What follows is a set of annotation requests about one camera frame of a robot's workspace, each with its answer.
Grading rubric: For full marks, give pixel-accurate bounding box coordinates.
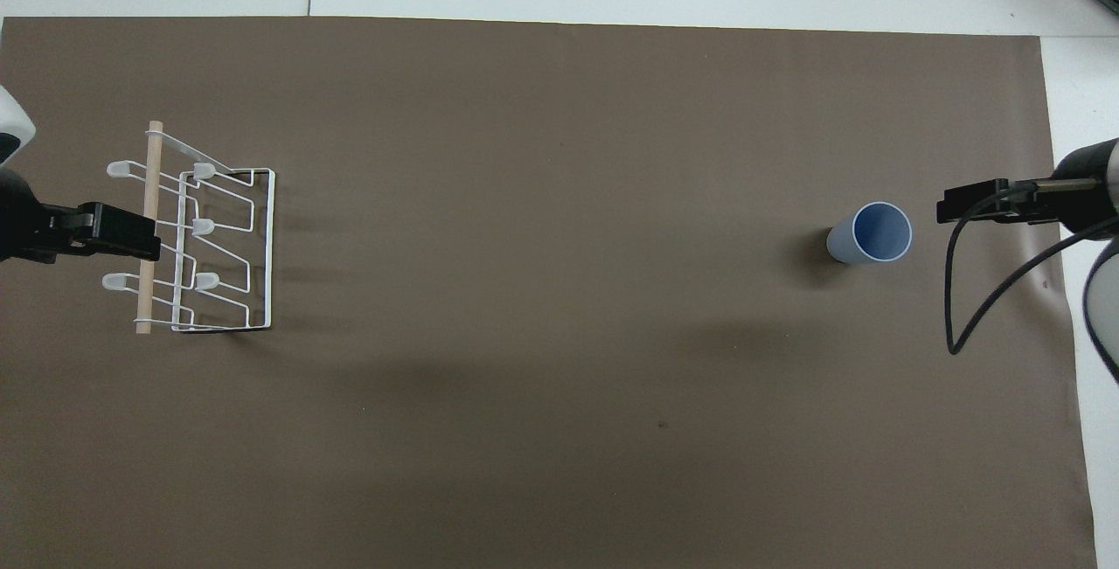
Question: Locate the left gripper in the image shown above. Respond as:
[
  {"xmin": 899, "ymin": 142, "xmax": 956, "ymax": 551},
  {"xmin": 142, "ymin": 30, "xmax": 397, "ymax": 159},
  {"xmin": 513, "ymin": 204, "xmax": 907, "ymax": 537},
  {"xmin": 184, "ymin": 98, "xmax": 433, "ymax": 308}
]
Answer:
[{"xmin": 0, "ymin": 166, "xmax": 88, "ymax": 266}]

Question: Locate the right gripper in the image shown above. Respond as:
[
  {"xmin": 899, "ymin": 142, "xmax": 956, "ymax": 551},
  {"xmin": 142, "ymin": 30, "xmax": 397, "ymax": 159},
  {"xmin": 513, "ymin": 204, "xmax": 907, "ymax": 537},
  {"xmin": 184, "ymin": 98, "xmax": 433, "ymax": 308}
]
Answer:
[{"xmin": 1007, "ymin": 142, "xmax": 1119, "ymax": 239}]

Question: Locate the light blue plastic cup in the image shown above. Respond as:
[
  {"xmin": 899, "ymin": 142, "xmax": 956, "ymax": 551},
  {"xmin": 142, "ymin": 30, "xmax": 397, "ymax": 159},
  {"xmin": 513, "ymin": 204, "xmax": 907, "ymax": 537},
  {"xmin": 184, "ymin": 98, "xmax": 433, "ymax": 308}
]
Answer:
[{"xmin": 826, "ymin": 200, "xmax": 914, "ymax": 267}]

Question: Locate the black cable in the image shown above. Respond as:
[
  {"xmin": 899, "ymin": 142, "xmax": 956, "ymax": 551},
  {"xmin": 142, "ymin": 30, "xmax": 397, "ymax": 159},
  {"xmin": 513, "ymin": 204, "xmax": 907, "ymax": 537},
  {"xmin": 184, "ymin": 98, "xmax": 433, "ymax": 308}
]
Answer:
[{"xmin": 943, "ymin": 177, "xmax": 1119, "ymax": 357}]

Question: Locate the white wire cup holder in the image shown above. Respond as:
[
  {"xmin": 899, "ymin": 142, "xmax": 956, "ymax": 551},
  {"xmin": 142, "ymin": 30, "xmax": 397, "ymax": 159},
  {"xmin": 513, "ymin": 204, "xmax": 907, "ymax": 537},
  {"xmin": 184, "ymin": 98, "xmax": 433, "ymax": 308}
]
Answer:
[{"xmin": 104, "ymin": 120, "xmax": 276, "ymax": 336}]

